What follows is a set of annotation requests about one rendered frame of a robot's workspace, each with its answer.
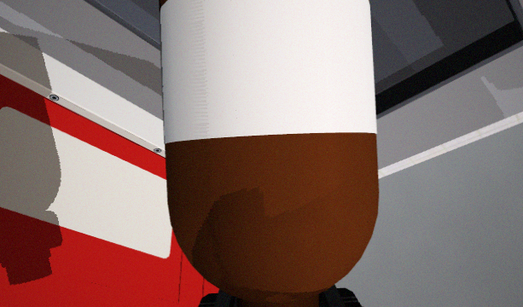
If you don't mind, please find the red crate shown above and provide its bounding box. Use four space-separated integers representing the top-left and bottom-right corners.
0 74 219 307

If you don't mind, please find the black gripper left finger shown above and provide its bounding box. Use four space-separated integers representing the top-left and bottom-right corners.
198 290 237 307

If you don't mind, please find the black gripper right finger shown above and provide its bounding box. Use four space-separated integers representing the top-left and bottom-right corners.
319 285 362 307

